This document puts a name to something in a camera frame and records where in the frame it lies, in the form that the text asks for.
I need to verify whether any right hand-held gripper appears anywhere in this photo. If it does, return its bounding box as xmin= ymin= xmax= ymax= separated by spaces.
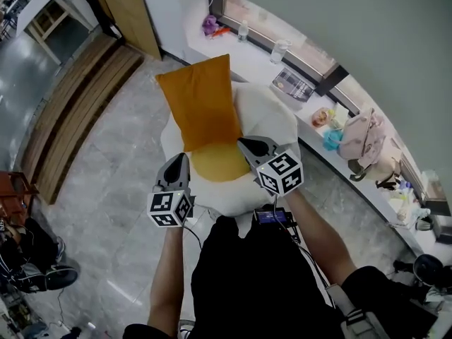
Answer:
xmin=236 ymin=135 xmax=304 ymax=198

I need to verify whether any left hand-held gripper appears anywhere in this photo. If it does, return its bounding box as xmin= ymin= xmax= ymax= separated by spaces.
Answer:
xmin=146 ymin=153 xmax=197 ymax=229

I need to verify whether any orange pillow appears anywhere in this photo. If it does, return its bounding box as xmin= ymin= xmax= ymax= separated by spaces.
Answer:
xmin=155 ymin=54 xmax=245 ymax=153

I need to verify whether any person's left forearm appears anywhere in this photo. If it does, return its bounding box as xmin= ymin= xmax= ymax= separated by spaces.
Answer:
xmin=146 ymin=224 xmax=187 ymax=332

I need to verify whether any person's right forearm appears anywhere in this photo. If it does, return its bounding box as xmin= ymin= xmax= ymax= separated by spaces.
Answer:
xmin=284 ymin=189 xmax=358 ymax=286

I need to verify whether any white and yellow beanbag chair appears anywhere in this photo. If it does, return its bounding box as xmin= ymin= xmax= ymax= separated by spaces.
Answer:
xmin=160 ymin=82 xmax=302 ymax=218

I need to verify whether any black device with screen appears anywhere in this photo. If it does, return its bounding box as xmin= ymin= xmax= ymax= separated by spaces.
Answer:
xmin=253 ymin=207 xmax=290 ymax=226

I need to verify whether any teal cloth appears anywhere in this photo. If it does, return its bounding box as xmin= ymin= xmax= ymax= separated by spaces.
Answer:
xmin=322 ymin=128 xmax=345 ymax=152

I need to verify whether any dark book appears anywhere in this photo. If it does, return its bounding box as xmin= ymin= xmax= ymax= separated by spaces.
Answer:
xmin=269 ymin=66 xmax=316 ymax=105

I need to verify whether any white window sill counter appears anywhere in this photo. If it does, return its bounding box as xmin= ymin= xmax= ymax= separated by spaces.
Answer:
xmin=182 ymin=28 xmax=452 ymax=258

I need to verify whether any pale paper box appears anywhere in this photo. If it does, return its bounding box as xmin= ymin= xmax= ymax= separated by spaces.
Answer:
xmin=330 ymin=102 xmax=350 ymax=130

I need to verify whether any clear water cup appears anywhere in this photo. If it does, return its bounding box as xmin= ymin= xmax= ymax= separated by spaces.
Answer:
xmin=269 ymin=38 xmax=294 ymax=65

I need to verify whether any stack of wooden planks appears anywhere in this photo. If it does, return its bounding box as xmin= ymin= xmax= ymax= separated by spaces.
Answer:
xmin=20 ymin=35 xmax=145 ymax=205

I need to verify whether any person's body in black clothes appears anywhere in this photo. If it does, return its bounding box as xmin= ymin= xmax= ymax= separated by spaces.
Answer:
xmin=121 ymin=215 xmax=439 ymax=339

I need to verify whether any purple plush toy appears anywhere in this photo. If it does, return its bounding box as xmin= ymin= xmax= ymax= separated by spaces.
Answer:
xmin=201 ymin=13 xmax=218 ymax=37

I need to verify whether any grey window blind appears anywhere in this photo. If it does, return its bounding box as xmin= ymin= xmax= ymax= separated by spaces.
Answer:
xmin=214 ymin=0 xmax=452 ymax=178

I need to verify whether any brown wooden chair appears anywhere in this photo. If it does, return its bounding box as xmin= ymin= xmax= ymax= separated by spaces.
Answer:
xmin=0 ymin=169 xmax=40 ymax=226

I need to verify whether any leaning wooden panel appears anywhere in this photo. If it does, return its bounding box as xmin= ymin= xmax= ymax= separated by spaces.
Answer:
xmin=95 ymin=0 xmax=162 ymax=61

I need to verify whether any small dark kettle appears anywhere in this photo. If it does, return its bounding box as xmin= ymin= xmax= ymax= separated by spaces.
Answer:
xmin=414 ymin=215 xmax=436 ymax=232

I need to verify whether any black equipment stand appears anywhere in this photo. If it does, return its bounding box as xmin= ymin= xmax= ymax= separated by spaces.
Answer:
xmin=391 ymin=254 xmax=452 ymax=297

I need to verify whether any white table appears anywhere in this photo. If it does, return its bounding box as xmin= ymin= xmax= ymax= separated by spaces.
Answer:
xmin=15 ymin=0 xmax=93 ymax=66

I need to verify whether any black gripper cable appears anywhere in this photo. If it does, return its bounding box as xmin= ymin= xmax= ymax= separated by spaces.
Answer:
xmin=182 ymin=223 xmax=205 ymax=251
xmin=281 ymin=223 xmax=335 ymax=309

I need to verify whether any bag with olive straps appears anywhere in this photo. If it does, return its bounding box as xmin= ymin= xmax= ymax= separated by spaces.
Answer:
xmin=348 ymin=146 xmax=404 ymax=191

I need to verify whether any beige shoulder strap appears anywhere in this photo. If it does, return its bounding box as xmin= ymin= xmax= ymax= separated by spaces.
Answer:
xmin=323 ymin=282 xmax=386 ymax=339

